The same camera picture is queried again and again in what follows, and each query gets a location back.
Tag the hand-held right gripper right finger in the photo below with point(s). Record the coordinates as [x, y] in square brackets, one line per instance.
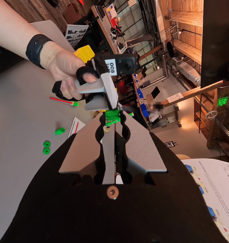
[144, 150]

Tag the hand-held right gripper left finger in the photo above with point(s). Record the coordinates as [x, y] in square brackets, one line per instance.
[82, 150]

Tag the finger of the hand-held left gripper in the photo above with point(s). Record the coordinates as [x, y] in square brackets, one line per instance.
[110, 89]

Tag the green toy brick assembly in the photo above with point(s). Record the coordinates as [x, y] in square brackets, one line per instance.
[112, 116]

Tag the person's left forearm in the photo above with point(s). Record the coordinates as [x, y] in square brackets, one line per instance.
[10, 28]

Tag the person's left hand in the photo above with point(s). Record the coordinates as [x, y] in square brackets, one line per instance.
[63, 62]

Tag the red tool bag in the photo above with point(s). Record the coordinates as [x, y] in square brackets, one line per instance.
[123, 87]

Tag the building instruction sheet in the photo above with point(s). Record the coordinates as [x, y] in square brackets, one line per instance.
[76, 126]

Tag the black white marker tag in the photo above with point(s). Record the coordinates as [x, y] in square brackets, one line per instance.
[169, 144]

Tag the green cylinder brick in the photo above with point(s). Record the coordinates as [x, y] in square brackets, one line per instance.
[59, 131]

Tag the blue storage bin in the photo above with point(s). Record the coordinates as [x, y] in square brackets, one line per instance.
[139, 93]
[144, 110]

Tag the tan round brick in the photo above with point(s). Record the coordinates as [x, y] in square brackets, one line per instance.
[107, 129]

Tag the wooden workbench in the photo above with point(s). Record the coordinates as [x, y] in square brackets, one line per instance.
[107, 32]

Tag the yellow plastic bin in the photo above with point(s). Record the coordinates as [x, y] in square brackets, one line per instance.
[84, 53]

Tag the red box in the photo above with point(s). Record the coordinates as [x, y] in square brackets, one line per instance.
[114, 22]

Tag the black round fan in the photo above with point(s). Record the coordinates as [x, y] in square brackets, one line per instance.
[170, 49]

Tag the red axle with green brick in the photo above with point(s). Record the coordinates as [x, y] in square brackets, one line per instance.
[63, 100]

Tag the printed photo leaflet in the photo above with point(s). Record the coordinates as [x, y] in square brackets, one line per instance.
[75, 35]

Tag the white paper notice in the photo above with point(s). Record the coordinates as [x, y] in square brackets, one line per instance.
[174, 97]

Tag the brown bag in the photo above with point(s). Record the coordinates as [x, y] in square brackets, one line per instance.
[72, 13]

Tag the large printed set leaflet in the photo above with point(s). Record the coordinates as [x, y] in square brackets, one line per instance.
[216, 186]

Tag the wooden beam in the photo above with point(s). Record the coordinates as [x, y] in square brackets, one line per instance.
[201, 91]

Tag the black wrist watch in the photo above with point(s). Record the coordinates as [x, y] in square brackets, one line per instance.
[34, 49]

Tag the green exit sign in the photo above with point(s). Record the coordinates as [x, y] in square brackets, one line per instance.
[222, 101]

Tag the black flat panel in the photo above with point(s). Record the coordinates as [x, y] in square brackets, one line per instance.
[216, 41]

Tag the silver air duct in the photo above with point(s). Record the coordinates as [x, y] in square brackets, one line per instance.
[186, 70]

